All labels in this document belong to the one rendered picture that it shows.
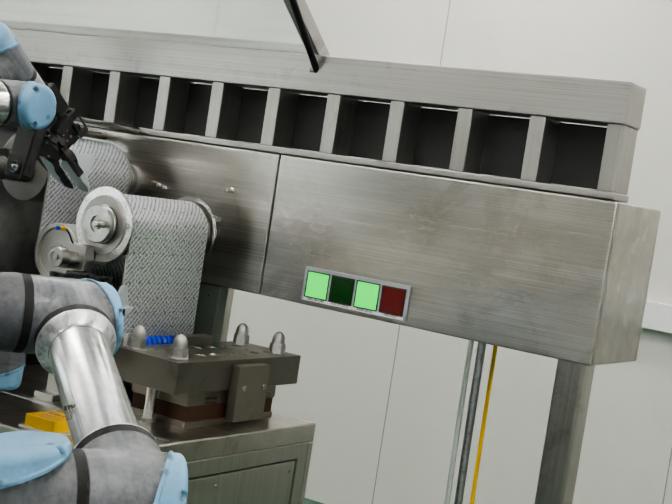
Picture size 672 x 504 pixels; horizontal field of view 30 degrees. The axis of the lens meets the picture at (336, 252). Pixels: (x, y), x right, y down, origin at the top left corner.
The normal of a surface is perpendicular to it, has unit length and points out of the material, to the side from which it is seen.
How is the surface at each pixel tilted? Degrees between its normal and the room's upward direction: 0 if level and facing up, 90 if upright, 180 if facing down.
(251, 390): 90
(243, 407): 90
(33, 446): 8
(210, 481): 90
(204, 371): 90
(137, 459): 22
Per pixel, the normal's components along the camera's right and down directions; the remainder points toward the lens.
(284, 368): 0.83, 0.15
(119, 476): 0.42, -0.59
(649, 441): -0.54, -0.04
